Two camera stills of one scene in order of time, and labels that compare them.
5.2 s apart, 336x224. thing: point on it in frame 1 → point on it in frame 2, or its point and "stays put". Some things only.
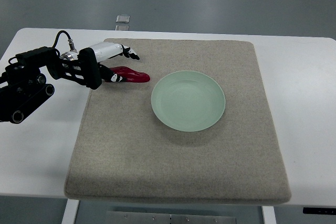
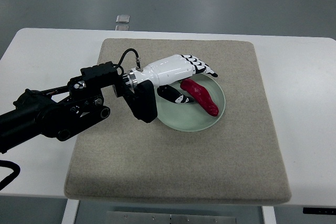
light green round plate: (188, 100) stays put
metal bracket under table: (114, 217) stays put
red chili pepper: (132, 75) → (209, 103)
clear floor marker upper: (123, 18) stays put
